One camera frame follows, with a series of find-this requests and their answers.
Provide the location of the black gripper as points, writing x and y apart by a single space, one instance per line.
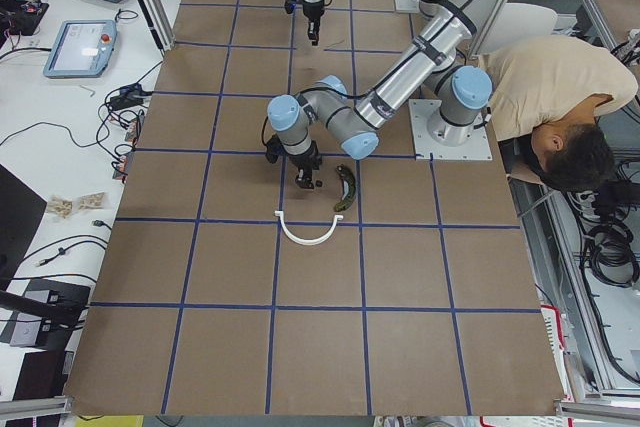
312 15
303 163

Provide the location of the green brake shoe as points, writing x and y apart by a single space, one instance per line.
349 188

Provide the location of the white chair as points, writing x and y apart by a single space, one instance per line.
517 22

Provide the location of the bag of small parts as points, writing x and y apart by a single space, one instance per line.
93 201
59 207

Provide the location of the near teach pendant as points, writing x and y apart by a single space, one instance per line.
82 49

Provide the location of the person in beige shirt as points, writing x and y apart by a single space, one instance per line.
548 94

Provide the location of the white curved plastic bracket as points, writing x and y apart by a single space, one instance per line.
308 235

